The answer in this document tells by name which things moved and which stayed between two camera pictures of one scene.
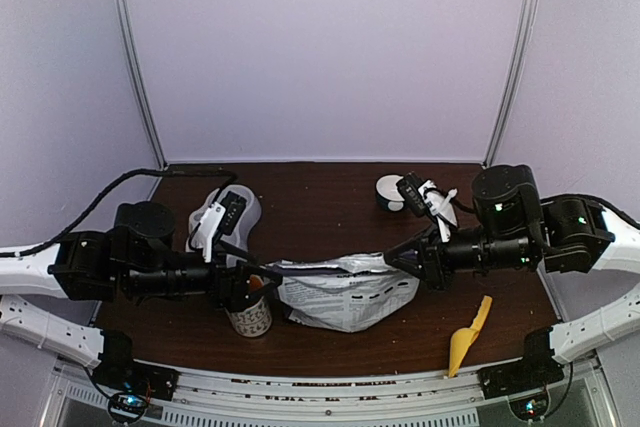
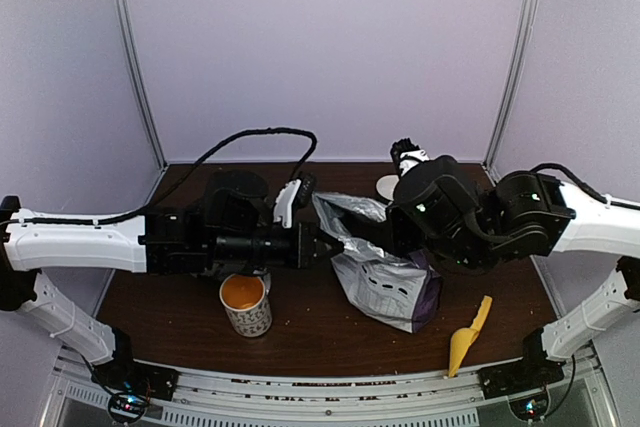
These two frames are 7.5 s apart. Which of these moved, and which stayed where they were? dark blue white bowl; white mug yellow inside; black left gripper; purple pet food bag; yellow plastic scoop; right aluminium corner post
Moved: purple pet food bag; black left gripper
Stayed: yellow plastic scoop; dark blue white bowl; white mug yellow inside; right aluminium corner post
